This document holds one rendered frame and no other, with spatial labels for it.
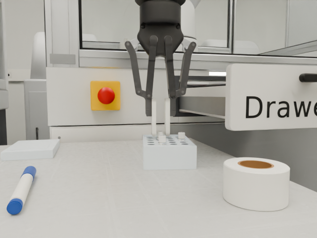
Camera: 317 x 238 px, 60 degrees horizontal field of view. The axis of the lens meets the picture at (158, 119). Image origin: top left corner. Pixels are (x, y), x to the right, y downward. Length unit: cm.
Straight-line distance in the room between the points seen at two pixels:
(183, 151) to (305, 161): 63
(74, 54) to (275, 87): 47
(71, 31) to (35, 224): 54
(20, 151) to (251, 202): 41
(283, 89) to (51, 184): 40
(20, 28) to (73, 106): 342
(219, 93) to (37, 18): 369
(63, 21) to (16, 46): 335
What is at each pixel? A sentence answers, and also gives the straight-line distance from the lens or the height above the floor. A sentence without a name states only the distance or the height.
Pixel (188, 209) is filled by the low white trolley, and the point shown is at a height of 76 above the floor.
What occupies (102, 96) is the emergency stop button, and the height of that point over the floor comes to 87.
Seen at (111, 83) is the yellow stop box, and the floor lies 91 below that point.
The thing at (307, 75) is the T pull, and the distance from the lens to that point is 50.
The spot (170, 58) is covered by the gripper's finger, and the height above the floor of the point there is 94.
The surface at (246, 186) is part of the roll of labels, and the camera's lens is 30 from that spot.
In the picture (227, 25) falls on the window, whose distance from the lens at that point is 86.
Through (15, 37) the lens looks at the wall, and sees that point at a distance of 410.
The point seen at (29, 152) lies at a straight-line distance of 55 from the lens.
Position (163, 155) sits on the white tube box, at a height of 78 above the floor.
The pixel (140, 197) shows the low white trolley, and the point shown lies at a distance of 33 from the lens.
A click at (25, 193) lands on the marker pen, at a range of 34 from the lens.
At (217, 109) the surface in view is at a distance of 54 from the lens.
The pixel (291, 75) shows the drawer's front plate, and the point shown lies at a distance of 53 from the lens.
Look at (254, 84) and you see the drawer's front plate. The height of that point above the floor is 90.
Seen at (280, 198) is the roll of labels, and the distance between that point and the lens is 32.
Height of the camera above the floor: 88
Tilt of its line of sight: 5 degrees down
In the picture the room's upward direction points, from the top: straight up
